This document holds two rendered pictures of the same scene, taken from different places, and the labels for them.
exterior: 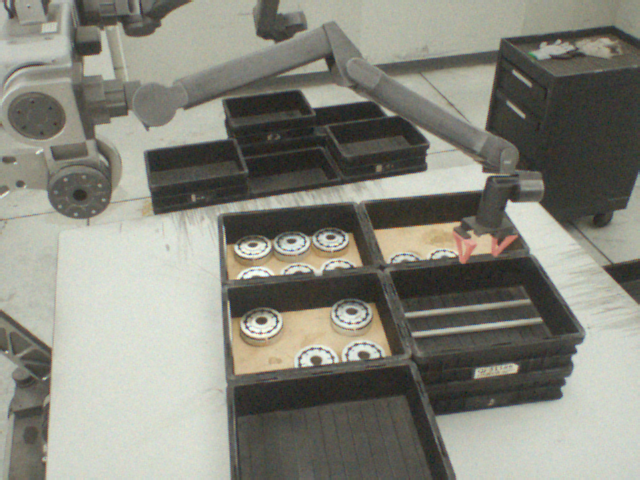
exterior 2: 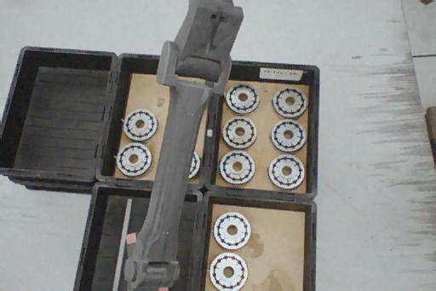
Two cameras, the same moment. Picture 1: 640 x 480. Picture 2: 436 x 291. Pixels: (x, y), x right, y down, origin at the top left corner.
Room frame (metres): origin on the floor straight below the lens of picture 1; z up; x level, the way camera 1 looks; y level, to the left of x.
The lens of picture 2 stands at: (1.36, -0.39, 2.06)
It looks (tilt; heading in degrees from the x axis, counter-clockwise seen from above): 71 degrees down; 110
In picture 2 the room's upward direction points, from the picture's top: 6 degrees counter-clockwise
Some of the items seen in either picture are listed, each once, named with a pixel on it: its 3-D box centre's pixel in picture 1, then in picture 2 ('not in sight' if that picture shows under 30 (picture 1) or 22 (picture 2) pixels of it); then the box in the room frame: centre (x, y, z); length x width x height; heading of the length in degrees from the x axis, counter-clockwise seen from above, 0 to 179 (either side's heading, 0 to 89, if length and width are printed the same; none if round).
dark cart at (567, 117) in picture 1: (563, 139); not in sight; (2.74, -1.17, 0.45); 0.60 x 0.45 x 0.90; 106
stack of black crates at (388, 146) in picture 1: (373, 177); not in sight; (2.52, -0.25, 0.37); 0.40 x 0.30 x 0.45; 106
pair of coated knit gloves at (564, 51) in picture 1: (552, 49); not in sight; (2.78, -1.04, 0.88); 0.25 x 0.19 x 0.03; 106
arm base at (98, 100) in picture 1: (102, 99); not in sight; (1.08, 0.40, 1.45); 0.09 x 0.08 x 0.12; 16
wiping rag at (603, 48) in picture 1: (602, 45); not in sight; (2.82, -1.27, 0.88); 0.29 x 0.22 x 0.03; 106
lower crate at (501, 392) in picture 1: (469, 349); not in sight; (1.10, -0.37, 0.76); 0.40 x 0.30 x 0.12; 99
